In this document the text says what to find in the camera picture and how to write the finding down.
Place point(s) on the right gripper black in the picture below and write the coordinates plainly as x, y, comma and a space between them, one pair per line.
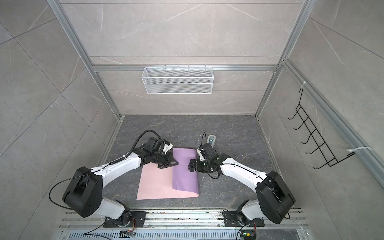
198, 167

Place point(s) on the white tape dispenser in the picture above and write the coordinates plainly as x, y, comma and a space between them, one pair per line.
211, 140

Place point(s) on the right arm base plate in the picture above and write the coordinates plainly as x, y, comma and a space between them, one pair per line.
234, 219

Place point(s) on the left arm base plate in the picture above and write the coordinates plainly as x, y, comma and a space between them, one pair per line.
127, 221

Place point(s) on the pink wrapping paper sheet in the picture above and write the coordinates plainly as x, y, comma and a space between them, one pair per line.
170, 183

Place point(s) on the black wire hook rack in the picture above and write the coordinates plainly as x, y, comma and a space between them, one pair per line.
315, 136

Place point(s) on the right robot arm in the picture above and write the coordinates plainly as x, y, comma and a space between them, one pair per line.
274, 199

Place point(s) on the aluminium rail base frame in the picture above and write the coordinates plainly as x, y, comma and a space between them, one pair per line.
205, 224

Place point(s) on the white wire mesh basket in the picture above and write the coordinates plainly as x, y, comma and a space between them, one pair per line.
178, 80

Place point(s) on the green connector board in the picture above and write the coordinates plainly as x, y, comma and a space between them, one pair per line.
247, 235

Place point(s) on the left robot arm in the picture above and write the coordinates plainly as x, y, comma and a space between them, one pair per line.
84, 193

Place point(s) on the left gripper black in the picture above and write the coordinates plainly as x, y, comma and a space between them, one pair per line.
169, 155

